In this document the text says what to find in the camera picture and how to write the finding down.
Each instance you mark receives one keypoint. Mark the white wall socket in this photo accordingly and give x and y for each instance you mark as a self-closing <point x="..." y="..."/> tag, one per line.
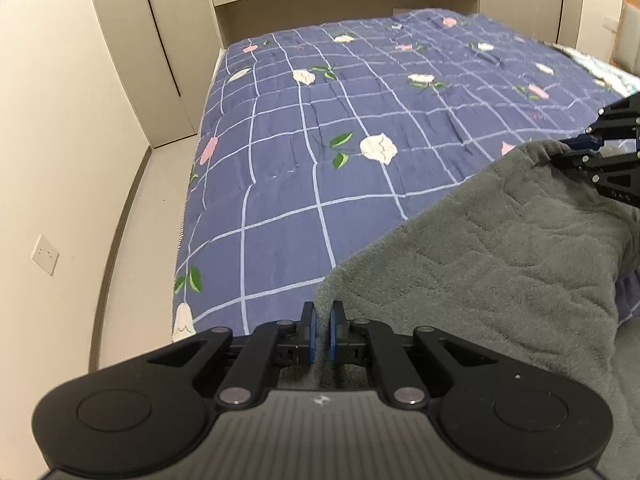
<point x="45" y="255"/>

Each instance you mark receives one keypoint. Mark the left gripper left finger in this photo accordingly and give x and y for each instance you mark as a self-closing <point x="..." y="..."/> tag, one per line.
<point x="307" y="334"/>

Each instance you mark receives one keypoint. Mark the grey fleece pants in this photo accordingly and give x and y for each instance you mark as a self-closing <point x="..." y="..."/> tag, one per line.
<point x="521" y="259"/>

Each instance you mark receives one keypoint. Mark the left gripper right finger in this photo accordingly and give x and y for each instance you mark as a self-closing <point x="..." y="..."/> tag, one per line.
<point x="338" y="333"/>

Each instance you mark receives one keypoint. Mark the light blue patterned pillow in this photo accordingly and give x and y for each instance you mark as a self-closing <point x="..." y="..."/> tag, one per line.
<point x="604" y="74"/>

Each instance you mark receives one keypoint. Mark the wooden padded headboard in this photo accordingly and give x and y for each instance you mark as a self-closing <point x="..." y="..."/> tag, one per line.
<point x="625" y="53"/>

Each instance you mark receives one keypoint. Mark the blue floral checked quilt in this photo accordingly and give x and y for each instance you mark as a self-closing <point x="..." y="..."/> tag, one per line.
<point x="316" y="141"/>

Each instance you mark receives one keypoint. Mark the beige built-in wardrobe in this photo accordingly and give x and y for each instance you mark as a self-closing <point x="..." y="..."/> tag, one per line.
<point x="165" y="51"/>

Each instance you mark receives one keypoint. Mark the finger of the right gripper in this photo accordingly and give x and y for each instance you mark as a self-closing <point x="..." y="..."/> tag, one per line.
<point x="615" y="177"/>
<point x="603" y="142"/>

